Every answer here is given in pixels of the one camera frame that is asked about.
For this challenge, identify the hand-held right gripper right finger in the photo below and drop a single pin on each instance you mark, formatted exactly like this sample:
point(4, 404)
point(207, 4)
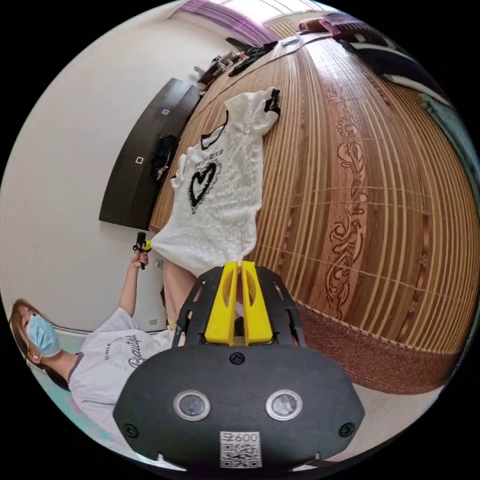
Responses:
point(258, 318)

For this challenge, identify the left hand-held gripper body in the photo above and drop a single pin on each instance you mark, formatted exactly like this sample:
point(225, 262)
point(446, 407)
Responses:
point(141, 249)

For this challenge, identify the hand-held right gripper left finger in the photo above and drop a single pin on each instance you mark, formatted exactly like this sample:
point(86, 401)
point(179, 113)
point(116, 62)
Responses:
point(219, 318)

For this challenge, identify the white short sleeve heart print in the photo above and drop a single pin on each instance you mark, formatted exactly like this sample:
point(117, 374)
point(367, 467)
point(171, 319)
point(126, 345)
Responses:
point(221, 210)

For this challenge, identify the person's left forearm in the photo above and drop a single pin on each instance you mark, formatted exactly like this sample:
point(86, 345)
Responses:
point(130, 288)

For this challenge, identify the black garment with white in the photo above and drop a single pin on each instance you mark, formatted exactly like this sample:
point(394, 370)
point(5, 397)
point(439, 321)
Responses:
point(163, 156)

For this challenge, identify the person's left hand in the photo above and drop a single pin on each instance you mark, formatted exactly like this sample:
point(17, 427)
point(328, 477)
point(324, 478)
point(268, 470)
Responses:
point(141, 258)

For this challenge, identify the dark wooden headboard panel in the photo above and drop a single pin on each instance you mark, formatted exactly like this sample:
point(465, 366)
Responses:
point(150, 157)

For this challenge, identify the person's body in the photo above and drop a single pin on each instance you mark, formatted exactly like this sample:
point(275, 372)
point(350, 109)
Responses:
point(101, 363)

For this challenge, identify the bed with woven mat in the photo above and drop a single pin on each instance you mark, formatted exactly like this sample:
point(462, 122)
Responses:
point(311, 180)

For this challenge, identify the pile of clothes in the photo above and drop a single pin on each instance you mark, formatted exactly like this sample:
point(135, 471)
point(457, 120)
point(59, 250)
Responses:
point(252, 56)

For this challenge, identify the purple curtain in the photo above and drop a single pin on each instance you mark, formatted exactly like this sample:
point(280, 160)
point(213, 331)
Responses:
point(228, 17)

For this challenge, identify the window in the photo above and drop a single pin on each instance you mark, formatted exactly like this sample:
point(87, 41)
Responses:
point(277, 13)

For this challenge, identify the dark red pillow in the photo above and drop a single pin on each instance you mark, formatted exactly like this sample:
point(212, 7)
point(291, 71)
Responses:
point(315, 25)

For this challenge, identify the dark striped quilt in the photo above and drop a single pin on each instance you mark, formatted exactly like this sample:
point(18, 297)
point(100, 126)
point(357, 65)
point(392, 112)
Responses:
point(365, 32)

